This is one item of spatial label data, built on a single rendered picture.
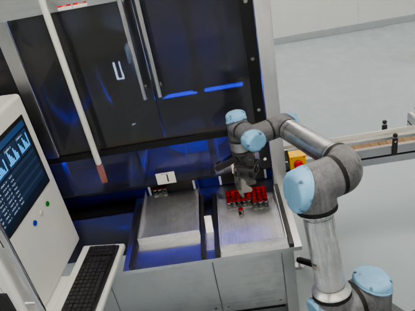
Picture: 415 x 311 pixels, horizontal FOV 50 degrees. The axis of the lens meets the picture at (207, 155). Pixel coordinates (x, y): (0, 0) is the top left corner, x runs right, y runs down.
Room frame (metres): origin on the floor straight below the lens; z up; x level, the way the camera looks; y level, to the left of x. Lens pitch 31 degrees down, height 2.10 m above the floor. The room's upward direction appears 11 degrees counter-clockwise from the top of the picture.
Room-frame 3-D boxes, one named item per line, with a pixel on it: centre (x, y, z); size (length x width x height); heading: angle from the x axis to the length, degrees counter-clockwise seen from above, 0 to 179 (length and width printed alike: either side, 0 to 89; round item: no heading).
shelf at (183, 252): (1.52, 0.05, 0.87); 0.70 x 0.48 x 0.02; 86
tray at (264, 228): (1.47, -0.12, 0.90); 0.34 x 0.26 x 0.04; 175
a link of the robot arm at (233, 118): (1.44, -0.13, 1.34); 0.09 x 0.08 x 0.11; 17
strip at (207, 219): (1.41, 0.05, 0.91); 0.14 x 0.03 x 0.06; 176
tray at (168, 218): (1.61, 0.21, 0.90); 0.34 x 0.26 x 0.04; 176
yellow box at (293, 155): (1.68, -0.39, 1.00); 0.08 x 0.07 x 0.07; 176
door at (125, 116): (1.72, 0.40, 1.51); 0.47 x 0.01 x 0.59; 86
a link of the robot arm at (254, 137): (1.35, -0.17, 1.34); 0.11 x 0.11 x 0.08; 17
